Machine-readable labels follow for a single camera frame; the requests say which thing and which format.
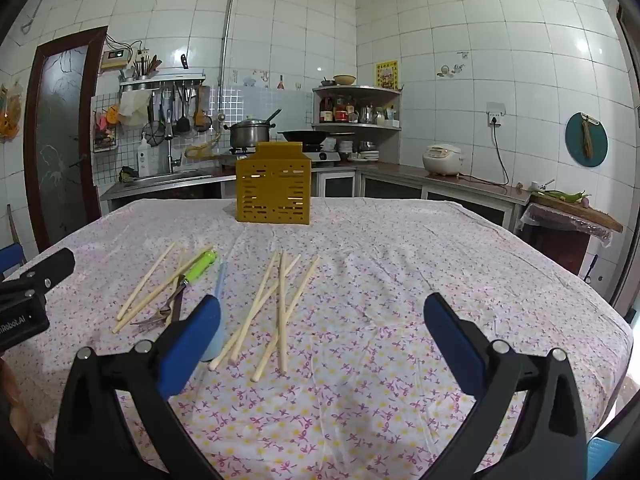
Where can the stack of white dishes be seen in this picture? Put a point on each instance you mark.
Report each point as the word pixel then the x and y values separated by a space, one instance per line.
pixel 365 153

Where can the wall control box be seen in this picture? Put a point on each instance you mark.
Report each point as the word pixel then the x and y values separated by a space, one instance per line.
pixel 117 59

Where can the white soap bottle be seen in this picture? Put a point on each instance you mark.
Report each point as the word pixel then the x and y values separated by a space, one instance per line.
pixel 143 156

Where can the black wok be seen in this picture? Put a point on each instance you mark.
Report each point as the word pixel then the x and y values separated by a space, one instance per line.
pixel 305 135

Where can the blue chair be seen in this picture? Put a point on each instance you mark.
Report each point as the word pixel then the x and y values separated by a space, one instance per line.
pixel 10 258

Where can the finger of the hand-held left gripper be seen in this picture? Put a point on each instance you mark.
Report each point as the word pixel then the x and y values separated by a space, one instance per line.
pixel 47 266

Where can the hanging yellow bag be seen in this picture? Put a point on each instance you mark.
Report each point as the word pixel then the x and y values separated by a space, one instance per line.
pixel 9 112

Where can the floral tablecloth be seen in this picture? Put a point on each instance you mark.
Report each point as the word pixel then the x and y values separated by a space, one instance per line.
pixel 360 360

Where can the utensil cup with chopsticks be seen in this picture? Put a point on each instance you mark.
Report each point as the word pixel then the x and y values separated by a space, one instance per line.
pixel 145 67

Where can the steel cooking pot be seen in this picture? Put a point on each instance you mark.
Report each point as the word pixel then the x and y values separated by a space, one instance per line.
pixel 249 133

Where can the row of condiment bottles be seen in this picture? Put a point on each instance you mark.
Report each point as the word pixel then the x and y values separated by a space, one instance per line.
pixel 340 110

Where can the kitchen counter cabinet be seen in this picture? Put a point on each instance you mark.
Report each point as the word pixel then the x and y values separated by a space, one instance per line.
pixel 400 182

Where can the black hanging spatula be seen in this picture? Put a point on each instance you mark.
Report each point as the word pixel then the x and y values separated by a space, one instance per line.
pixel 181 122

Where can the light blue plastic object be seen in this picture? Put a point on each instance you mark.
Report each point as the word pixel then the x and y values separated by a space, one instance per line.
pixel 600 457

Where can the round green cutting board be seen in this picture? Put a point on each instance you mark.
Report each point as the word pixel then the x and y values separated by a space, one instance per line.
pixel 597 145

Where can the metal faucet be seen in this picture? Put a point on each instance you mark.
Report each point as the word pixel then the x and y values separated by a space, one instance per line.
pixel 171 152

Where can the translucent blue plastic spoon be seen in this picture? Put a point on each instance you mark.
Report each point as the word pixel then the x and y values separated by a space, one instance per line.
pixel 219 285

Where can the hanging beige cloth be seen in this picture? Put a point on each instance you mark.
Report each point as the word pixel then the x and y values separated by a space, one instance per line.
pixel 131 110

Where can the yellow wall poster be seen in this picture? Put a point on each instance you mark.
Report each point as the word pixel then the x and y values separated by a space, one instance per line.
pixel 387 75

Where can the metal wall pipe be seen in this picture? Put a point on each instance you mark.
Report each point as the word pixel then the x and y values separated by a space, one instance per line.
pixel 227 35

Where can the stainless steel sink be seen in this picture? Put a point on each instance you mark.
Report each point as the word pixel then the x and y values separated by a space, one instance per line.
pixel 165 178

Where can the corner wall shelf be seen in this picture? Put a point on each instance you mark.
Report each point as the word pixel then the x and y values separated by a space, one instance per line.
pixel 357 89

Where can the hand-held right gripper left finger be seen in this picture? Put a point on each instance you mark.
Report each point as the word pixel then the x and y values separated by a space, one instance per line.
pixel 190 342

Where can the gas stove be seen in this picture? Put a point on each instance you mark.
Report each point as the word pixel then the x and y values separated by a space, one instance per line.
pixel 322 155

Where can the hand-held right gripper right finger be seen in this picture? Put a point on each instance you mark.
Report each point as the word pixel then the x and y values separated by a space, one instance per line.
pixel 450 342

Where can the beige bowl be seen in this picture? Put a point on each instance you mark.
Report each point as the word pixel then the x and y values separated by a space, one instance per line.
pixel 344 79

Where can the green vegetables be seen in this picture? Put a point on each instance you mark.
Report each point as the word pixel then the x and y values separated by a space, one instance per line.
pixel 565 194

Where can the wooden cutting board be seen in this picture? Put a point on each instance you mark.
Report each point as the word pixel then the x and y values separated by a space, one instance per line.
pixel 575 212

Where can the yellow slotted utensil holder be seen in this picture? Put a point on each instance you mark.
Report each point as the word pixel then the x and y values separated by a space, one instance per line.
pixel 272 185

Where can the white rice cooker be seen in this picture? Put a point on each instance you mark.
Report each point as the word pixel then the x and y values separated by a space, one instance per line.
pixel 444 160

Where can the metal wall utensil rack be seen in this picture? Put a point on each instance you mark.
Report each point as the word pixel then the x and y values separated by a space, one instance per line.
pixel 160 79

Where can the wooden chopstick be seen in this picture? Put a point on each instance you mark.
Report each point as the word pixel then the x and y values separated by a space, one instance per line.
pixel 255 304
pixel 305 283
pixel 225 350
pixel 146 281
pixel 150 301

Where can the person's left hand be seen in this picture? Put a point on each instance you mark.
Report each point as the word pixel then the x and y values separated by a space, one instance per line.
pixel 15 410

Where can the brown glass-panel door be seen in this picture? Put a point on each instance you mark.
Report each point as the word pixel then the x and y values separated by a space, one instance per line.
pixel 57 135

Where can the white wall socket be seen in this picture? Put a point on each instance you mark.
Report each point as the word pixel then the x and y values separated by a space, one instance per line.
pixel 495 114

